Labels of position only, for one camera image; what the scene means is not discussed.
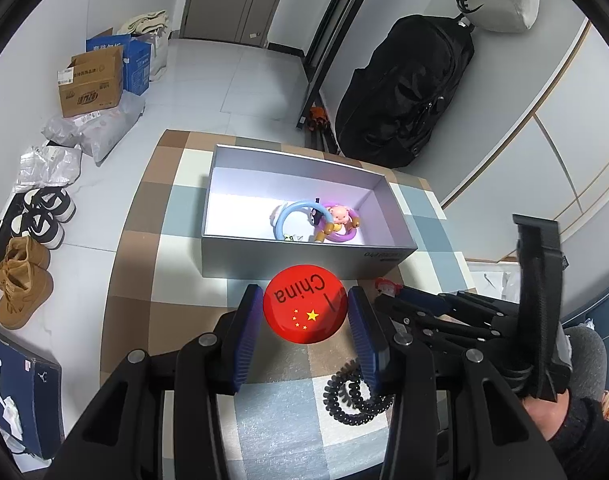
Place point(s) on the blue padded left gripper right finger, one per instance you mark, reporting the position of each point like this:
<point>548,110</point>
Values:
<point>397,364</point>

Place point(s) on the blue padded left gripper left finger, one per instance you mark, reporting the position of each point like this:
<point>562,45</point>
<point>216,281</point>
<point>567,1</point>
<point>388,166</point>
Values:
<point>213,364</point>

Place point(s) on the red China flag badge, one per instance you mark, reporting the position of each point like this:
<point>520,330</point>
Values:
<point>305,304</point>

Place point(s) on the grey sleeve forearm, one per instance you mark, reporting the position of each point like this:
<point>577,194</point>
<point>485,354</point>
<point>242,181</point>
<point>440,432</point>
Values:
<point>587,388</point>

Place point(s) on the person's right hand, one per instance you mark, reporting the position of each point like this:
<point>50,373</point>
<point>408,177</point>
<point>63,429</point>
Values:
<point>550,417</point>

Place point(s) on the plaid checkered table cloth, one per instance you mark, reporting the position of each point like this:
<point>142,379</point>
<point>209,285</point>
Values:
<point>277,426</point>

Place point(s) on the grey cardboard box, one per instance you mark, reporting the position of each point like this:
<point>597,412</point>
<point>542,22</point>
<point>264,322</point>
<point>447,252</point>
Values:
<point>265,211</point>

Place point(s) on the navy Jordan shoe box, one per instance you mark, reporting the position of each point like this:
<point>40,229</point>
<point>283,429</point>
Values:
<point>30,399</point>

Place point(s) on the tan suede boot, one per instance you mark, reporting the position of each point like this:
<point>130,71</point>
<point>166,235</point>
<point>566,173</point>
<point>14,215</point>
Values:
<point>24,287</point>
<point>24,249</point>

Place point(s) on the black white sneaker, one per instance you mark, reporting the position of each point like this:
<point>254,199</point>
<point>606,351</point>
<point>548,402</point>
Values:
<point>54,200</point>
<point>40,225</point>

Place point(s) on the white plastic parcel bag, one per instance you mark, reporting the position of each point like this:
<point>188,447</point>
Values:
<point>48,166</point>

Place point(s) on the black large bag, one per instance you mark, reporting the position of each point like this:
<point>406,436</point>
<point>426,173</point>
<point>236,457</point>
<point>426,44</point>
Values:
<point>393,104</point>

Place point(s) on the grey plastic parcel bag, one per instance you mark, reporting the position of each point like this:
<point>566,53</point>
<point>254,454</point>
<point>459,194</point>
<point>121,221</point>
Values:
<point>96,133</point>

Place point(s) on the brown cardboard box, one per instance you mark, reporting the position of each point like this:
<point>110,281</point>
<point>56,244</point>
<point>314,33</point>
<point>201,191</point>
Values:
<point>92,81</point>

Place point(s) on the blue cardboard box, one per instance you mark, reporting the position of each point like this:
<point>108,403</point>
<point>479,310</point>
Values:
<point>136,59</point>

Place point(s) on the beige tote bag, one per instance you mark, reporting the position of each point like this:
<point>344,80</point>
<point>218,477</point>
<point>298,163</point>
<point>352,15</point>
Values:
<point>152,28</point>

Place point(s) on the black metal rack stand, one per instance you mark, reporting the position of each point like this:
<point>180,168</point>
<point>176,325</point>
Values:
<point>326,44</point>

